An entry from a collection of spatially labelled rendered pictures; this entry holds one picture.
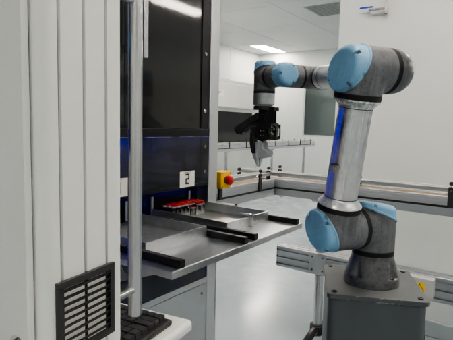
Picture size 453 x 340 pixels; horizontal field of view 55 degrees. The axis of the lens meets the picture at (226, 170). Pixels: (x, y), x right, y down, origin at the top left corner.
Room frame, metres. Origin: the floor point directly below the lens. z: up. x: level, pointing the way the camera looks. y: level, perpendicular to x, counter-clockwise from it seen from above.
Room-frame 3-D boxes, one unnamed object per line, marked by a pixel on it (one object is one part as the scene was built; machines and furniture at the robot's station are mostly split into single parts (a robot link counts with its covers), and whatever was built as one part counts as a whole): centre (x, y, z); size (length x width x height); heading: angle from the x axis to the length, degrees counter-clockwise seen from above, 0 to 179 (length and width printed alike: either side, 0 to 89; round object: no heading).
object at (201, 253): (1.43, 0.12, 0.87); 0.70 x 0.48 x 0.02; 145
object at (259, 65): (1.55, -0.13, 1.39); 0.09 x 0.08 x 0.11; 25
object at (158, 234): (1.33, 0.27, 0.90); 0.34 x 0.26 x 0.04; 55
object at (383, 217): (1.22, -0.42, 0.96); 0.13 x 0.12 x 0.14; 115
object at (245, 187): (2.19, -0.02, 0.92); 0.69 x 0.16 x 0.16; 145
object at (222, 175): (1.88, 0.03, 1.00); 0.08 x 0.07 x 0.07; 55
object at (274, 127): (1.54, -0.13, 1.23); 0.09 x 0.08 x 0.12; 55
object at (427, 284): (1.99, -0.92, 0.50); 0.12 x 0.05 x 0.09; 55
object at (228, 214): (1.59, 0.06, 0.90); 0.34 x 0.26 x 0.04; 54
